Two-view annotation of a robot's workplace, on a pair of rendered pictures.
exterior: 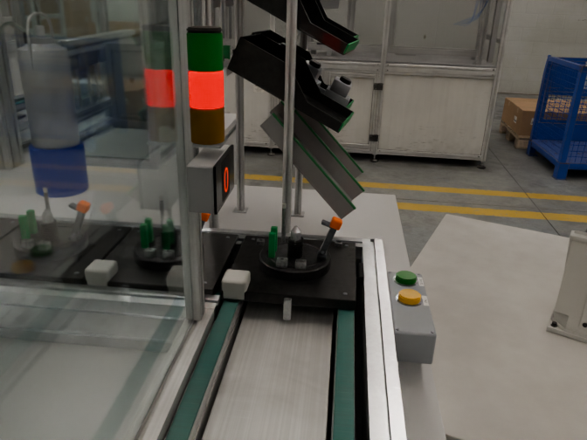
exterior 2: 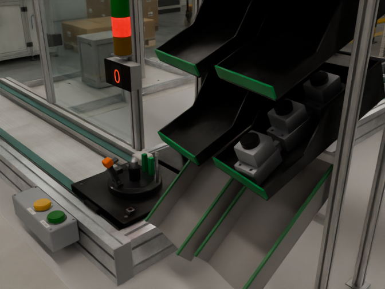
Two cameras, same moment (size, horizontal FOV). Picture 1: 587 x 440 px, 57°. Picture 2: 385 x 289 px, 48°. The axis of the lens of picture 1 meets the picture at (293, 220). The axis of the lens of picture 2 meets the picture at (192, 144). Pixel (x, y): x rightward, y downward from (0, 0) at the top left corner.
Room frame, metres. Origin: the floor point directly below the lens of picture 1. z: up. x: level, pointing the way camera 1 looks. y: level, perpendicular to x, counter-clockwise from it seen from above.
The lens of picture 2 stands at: (1.70, -0.63, 1.55)
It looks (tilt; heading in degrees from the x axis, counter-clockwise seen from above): 25 degrees down; 132
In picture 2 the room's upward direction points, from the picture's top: straight up
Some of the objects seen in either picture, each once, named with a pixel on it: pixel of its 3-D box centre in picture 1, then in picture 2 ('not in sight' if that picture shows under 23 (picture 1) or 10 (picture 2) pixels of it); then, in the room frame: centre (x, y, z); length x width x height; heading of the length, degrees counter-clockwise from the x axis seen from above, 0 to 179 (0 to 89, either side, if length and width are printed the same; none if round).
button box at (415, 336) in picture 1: (407, 312); (44, 216); (0.84, -0.21, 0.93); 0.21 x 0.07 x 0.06; 175
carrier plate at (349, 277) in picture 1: (294, 268); (135, 188); (0.95, -0.01, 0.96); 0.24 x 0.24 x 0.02; 85
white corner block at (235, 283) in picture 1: (235, 285); (142, 160); (0.86, 0.10, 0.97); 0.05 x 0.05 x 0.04; 85
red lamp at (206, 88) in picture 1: (205, 88); (121, 26); (0.77, 0.13, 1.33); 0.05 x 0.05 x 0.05
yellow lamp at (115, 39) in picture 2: (206, 123); (122, 45); (0.77, 0.13, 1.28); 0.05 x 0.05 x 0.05
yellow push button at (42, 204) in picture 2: (409, 299); (42, 206); (0.84, -0.21, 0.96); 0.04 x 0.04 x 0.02
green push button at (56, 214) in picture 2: (405, 279); (56, 218); (0.91, -0.22, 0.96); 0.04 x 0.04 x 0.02
